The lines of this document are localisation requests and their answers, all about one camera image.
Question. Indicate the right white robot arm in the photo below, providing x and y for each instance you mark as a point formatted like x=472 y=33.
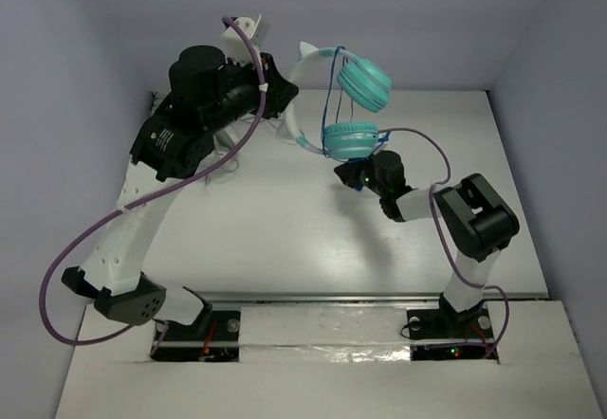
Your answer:
x=480 y=223

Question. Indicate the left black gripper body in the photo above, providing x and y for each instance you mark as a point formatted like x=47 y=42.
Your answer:
x=273 y=87

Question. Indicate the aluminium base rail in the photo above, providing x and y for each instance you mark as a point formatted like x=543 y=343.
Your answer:
x=430 y=341

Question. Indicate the white over-ear headphones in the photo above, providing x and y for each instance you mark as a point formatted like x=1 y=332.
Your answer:
x=223 y=142

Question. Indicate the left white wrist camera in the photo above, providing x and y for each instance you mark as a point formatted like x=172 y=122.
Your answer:
x=254 y=28

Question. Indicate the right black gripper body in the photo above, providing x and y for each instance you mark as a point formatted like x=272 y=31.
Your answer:
x=368 y=177

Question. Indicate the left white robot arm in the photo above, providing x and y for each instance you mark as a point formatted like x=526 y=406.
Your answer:
x=209 y=92

